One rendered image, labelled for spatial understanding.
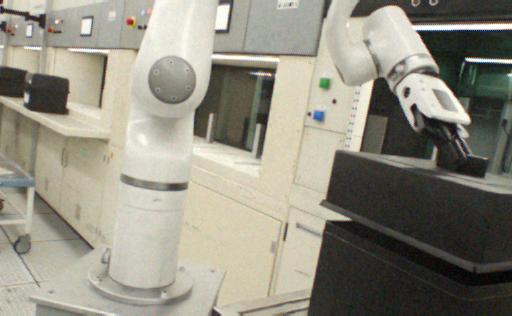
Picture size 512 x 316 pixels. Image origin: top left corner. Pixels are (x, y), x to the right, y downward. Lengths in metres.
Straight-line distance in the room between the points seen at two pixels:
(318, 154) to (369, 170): 0.73
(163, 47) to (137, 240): 0.32
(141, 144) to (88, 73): 3.34
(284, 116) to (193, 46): 0.88
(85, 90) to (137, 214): 3.37
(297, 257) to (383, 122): 0.53
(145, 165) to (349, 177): 0.33
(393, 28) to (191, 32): 0.37
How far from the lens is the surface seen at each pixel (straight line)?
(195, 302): 0.82
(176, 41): 0.71
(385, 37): 0.89
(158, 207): 0.77
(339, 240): 0.78
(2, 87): 4.58
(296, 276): 1.53
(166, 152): 0.76
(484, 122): 2.17
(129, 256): 0.80
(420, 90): 0.81
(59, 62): 4.03
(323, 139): 1.44
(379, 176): 0.71
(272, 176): 1.58
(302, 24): 1.56
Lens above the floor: 1.11
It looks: 9 degrees down
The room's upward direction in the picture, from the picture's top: 9 degrees clockwise
